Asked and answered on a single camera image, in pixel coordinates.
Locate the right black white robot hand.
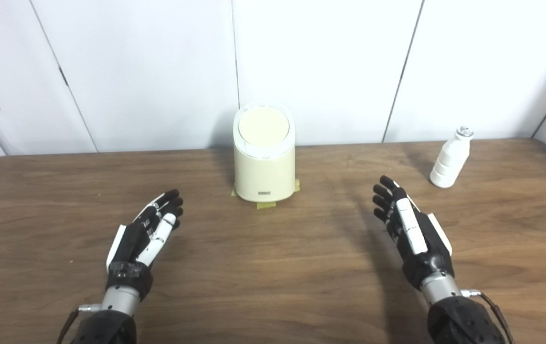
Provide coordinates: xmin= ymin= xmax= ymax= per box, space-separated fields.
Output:
xmin=372 ymin=175 xmax=456 ymax=291

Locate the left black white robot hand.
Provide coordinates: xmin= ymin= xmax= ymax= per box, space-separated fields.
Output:
xmin=106 ymin=189 xmax=184 ymax=301

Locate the small white plastic bottle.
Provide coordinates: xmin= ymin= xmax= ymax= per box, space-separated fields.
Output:
xmin=429 ymin=126 xmax=474 ymax=188

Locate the cream-colored round bin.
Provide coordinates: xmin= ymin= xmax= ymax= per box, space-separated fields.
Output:
xmin=233 ymin=102 xmax=297 ymax=203

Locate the cream round bin lid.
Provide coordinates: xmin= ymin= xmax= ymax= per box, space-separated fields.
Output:
xmin=238 ymin=107 xmax=290 ymax=148

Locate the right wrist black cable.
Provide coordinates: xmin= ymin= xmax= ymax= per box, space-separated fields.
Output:
xmin=461 ymin=289 xmax=514 ymax=344

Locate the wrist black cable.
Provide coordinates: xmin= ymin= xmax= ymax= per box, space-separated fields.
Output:
xmin=57 ymin=304 xmax=102 ymax=344
xmin=461 ymin=289 xmax=514 ymax=344

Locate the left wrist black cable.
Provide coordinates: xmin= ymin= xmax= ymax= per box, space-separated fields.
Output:
xmin=57 ymin=304 xmax=102 ymax=344

